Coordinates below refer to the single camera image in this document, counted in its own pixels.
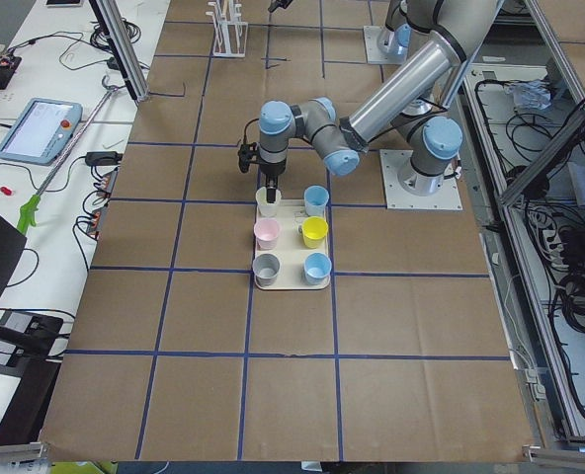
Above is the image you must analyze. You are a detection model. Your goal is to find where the cream white ikea cup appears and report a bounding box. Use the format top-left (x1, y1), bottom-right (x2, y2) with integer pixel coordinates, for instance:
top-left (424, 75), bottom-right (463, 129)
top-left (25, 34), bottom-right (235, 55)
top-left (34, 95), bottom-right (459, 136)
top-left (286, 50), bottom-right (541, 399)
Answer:
top-left (255, 187), bottom-right (282, 217)

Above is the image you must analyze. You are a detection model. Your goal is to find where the yellow ikea cup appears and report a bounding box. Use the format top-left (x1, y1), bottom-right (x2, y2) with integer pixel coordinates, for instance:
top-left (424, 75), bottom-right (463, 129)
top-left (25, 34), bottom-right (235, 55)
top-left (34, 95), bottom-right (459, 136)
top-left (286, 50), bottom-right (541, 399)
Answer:
top-left (300, 216), bottom-right (329, 249)

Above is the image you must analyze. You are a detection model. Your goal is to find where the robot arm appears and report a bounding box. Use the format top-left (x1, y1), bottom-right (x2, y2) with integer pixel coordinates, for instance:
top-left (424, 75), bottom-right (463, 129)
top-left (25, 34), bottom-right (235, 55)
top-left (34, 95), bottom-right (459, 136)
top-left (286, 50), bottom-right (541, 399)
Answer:
top-left (238, 1), bottom-right (500, 202)
top-left (363, 1), bottom-right (424, 65)

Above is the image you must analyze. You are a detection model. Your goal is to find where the black power adapter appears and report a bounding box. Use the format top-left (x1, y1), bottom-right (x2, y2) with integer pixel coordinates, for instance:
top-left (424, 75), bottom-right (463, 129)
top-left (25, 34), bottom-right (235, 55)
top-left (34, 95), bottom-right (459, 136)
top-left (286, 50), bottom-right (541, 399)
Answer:
top-left (84, 151), bottom-right (123, 167)

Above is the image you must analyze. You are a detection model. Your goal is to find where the teach pendant tablet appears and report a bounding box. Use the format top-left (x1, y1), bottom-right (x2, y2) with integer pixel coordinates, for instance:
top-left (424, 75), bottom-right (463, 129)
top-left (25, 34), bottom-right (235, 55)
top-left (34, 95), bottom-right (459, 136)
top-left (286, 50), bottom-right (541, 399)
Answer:
top-left (0, 98), bottom-right (83, 166)

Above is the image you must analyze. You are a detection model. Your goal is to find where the white cup drying rack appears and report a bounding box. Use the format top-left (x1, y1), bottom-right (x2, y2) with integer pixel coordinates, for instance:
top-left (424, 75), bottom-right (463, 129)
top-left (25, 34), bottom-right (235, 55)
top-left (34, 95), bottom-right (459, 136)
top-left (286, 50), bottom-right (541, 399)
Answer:
top-left (206, 0), bottom-right (248, 58)

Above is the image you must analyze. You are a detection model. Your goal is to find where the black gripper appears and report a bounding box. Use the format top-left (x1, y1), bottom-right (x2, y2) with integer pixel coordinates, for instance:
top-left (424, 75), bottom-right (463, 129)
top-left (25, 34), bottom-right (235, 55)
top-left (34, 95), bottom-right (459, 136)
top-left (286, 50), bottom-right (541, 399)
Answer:
top-left (237, 142), bottom-right (287, 203)
top-left (268, 0), bottom-right (293, 13)

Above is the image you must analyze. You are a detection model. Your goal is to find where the aluminium frame post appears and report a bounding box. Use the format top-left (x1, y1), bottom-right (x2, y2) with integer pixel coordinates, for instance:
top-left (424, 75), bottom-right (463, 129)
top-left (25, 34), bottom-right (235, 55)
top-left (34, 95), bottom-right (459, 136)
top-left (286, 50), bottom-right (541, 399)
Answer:
top-left (89, 0), bottom-right (149, 104)

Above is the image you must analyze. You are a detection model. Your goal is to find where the reacher grabber tool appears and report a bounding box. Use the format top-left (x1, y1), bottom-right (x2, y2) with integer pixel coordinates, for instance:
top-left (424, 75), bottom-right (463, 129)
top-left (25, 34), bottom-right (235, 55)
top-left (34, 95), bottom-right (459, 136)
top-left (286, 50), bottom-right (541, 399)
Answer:
top-left (16, 75), bottom-right (122, 235)

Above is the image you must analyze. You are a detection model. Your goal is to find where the light blue ikea cup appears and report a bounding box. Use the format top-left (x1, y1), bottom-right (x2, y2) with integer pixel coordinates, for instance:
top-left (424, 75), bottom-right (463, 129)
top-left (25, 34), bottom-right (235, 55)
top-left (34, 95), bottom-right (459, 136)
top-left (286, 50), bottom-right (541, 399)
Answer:
top-left (303, 185), bottom-right (330, 216)

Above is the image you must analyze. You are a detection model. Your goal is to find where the grey ikea cup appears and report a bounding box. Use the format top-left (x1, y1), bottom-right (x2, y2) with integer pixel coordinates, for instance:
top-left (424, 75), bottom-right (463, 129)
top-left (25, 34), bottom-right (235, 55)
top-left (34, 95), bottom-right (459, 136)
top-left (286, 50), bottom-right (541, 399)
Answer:
top-left (252, 253), bottom-right (281, 287)

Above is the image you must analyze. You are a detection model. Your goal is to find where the pink ikea cup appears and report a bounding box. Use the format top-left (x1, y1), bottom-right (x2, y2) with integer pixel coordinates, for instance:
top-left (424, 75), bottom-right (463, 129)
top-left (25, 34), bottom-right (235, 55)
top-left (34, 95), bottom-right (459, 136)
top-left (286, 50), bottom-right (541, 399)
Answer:
top-left (253, 218), bottom-right (281, 250)

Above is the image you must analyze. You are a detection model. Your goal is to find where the cream serving tray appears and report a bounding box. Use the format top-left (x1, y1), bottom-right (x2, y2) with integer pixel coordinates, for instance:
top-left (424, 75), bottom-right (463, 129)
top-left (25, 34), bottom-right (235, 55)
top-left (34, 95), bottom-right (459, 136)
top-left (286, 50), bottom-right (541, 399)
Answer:
top-left (255, 199), bottom-right (331, 290)

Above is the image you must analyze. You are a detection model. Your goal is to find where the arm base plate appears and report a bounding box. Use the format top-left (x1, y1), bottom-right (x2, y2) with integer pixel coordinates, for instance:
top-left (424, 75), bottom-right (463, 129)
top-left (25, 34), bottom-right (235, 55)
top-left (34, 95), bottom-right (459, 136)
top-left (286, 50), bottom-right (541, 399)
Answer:
top-left (379, 149), bottom-right (462, 211)
top-left (364, 25), bottom-right (411, 65)

